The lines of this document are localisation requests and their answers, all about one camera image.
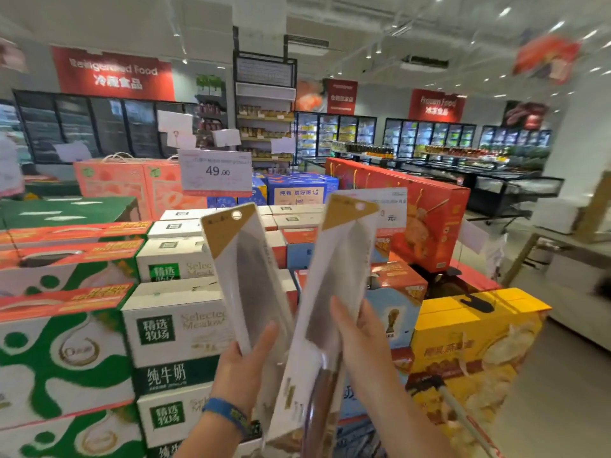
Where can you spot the stack of light blue cartons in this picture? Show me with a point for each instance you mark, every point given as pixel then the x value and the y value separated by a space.
pixel 408 324

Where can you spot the red ceiling-hung banner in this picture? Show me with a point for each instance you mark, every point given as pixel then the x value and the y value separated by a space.
pixel 544 57

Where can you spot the stack of orange cartons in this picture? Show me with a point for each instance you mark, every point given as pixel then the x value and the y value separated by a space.
pixel 114 185

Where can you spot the ceiling air conditioner unit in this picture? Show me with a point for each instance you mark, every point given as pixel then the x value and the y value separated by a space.
pixel 308 45
pixel 425 64

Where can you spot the lit glass-door fridge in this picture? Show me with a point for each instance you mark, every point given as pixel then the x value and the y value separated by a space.
pixel 429 135
pixel 334 133
pixel 515 137

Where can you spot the person's right hand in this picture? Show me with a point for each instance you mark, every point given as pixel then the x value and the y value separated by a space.
pixel 370 362

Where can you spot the large red wall sign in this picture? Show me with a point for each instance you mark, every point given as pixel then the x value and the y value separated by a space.
pixel 114 66

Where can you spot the dark food poster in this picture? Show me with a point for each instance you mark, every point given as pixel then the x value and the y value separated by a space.
pixel 525 114

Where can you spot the row of dark glass-door fridges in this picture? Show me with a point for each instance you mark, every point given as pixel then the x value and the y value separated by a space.
pixel 110 128

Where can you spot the person's right forearm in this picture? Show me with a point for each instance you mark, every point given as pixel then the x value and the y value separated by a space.
pixel 405 434

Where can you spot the orange food poster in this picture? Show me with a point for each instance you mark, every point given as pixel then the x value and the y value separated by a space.
pixel 310 97

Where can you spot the stack of green swirl cartons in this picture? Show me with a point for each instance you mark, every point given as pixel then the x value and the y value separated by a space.
pixel 57 357

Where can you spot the large white price sign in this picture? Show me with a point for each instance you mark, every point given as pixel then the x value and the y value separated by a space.
pixel 215 178
pixel 394 205

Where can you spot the person's left forearm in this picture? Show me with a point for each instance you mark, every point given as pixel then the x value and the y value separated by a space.
pixel 210 438

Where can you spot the narrow red banner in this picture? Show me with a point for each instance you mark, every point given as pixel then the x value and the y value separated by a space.
pixel 341 90

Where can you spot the stack of green-topped cartons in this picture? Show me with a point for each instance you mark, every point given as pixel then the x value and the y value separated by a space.
pixel 62 212

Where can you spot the person's left hand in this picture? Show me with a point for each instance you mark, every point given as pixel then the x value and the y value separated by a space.
pixel 243 376

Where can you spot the stack of dark blue cartons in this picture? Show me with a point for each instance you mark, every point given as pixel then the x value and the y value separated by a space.
pixel 296 183

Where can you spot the blue wristband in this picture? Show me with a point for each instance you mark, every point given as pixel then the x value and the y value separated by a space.
pixel 224 411

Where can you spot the row of bottles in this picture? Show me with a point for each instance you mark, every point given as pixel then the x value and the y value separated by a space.
pixel 363 150

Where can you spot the red carton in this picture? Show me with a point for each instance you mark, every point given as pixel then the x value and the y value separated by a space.
pixel 429 205

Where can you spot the small white hanging sign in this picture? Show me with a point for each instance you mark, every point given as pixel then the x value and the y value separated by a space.
pixel 181 139
pixel 71 152
pixel 283 145
pixel 175 121
pixel 226 137

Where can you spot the white display table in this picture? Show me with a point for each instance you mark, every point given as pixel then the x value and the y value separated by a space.
pixel 563 290

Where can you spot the row of black chest freezers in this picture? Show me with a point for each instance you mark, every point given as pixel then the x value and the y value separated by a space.
pixel 506 190

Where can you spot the stack of dark green cartons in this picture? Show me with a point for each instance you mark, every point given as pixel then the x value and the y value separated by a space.
pixel 172 300

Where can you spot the small red wall sign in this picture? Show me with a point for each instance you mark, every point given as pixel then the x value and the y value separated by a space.
pixel 436 112

